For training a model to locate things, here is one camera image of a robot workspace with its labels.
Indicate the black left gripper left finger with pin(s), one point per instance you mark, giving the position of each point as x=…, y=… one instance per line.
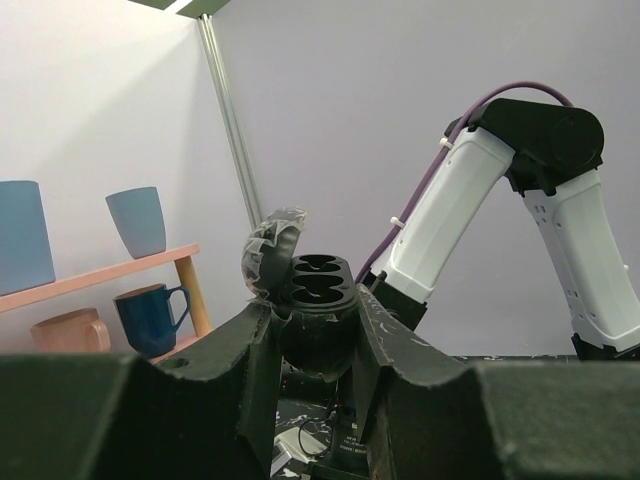
x=207, y=412

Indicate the dark blue ceramic mug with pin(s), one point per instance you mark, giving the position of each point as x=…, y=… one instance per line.
x=147, y=318

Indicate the blue plastic tumbler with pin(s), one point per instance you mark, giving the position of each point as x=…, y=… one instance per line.
x=138, y=218
x=26, y=258

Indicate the left blue plastic tumbler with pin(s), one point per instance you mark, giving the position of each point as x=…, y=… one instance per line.
x=26, y=258

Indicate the black earbud charging case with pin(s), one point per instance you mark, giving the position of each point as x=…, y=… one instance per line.
x=312, y=296

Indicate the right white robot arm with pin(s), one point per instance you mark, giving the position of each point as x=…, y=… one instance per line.
x=508, y=250

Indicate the right blue plastic tumbler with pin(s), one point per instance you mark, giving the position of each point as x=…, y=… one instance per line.
x=138, y=218

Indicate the aluminium frame post right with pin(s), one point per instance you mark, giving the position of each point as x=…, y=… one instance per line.
x=241, y=159

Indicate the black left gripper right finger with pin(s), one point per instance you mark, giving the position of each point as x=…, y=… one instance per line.
x=425, y=415

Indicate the pink ceramic mug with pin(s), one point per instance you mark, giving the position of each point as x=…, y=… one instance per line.
x=79, y=331

